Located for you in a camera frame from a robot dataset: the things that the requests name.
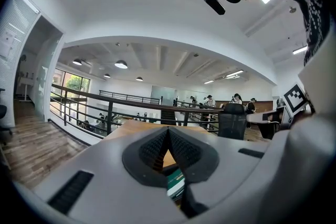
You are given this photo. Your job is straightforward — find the white paper notice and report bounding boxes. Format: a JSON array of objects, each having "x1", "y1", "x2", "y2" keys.
[{"x1": 0, "y1": 29, "x2": 17, "y2": 59}]

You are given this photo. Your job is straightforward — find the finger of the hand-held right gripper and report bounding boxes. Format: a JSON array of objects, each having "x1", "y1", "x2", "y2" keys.
[{"x1": 246, "y1": 109, "x2": 284, "y2": 124}]

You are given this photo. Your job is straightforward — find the black printed shirt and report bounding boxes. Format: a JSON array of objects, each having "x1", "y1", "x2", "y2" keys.
[{"x1": 280, "y1": 0, "x2": 332, "y2": 66}]

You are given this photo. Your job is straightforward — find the dark metal railing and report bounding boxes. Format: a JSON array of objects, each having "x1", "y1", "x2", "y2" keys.
[
  {"x1": 49, "y1": 83, "x2": 224, "y2": 138},
  {"x1": 99, "y1": 90, "x2": 161, "y2": 105}
]

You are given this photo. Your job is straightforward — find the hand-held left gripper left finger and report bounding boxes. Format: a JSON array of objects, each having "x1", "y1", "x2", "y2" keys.
[{"x1": 33, "y1": 126, "x2": 190, "y2": 224}]

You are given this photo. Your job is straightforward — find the black mesh office chair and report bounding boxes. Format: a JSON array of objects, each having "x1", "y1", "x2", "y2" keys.
[{"x1": 217, "y1": 103, "x2": 247, "y2": 141}]

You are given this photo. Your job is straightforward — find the green and white box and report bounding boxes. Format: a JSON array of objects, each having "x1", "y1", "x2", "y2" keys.
[{"x1": 166, "y1": 169, "x2": 186, "y2": 201}]

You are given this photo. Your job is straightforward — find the white slatted blinds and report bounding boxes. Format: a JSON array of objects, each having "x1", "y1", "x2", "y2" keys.
[{"x1": 0, "y1": 0, "x2": 40, "y2": 126}]

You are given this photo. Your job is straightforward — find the large glass window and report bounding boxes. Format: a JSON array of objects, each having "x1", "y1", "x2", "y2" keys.
[{"x1": 52, "y1": 68, "x2": 91, "y2": 103}]

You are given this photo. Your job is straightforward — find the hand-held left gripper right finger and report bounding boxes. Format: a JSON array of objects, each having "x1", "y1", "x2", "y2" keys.
[{"x1": 168, "y1": 126, "x2": 271, "y2": 218}]

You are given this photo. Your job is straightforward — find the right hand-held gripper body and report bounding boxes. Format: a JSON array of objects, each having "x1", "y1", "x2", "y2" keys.
[{"x1": 277, "y1": 83, "x2": 309, "y2": 131}]

